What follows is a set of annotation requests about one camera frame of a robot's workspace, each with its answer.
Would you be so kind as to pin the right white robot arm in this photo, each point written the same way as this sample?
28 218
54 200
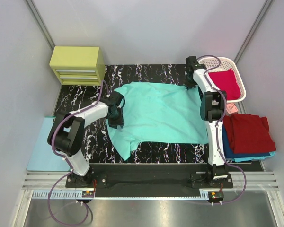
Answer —
212 112

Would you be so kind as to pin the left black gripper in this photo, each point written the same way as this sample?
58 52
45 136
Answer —
118 120

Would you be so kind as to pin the dark red folded shirt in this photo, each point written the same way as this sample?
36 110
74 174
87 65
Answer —
248 134

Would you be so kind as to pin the yellow drawer cabinet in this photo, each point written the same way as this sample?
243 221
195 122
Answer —
74 65

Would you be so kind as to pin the teal t shirt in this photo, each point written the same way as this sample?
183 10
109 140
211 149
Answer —
158 112

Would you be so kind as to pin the white plastic laundry basket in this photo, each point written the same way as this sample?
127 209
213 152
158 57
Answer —
225 64

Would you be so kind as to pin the green clipboard with paper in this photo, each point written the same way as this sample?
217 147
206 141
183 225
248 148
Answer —
43 158

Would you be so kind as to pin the magenta shirt in basket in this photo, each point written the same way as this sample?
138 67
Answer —
226 81

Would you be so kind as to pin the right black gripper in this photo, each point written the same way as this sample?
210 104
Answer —
188 85

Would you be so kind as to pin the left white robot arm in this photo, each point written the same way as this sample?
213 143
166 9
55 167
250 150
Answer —
67 133

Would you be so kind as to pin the pink paper card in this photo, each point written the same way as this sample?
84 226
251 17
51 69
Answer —
231 108

